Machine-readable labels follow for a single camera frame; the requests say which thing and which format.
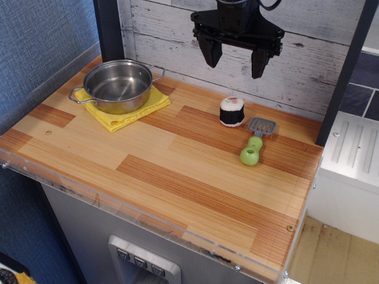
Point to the stainless steel pot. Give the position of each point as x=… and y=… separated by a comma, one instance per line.
x=118, y=86

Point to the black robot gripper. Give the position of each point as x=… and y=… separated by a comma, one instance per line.
x=240, y=24

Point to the right black frame post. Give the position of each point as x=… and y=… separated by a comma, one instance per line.
x=360, y=34

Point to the yellow folded cloth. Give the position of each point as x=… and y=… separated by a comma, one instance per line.
x=114, y=122

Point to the black frame post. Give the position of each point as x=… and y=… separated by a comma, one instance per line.
x=109, y=29
x=360, y=34

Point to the silver cabinet with dispenser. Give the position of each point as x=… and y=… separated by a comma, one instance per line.
x=115, y=243

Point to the green handled grey toy spatula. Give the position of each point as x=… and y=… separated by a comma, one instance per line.
x=250, y=154

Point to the left black frame post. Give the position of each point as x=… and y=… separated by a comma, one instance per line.
x=109, y=29

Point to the yellow black object corner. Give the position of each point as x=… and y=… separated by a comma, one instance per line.
x=14, y=272

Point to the plush sushi roll toy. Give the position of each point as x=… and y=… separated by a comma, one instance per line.
x=232, y=111

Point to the clear acrylic edge guard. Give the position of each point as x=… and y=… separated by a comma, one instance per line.
x=240, y=216

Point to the white grooved side unit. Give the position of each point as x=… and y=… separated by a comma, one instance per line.
x=345, y=193

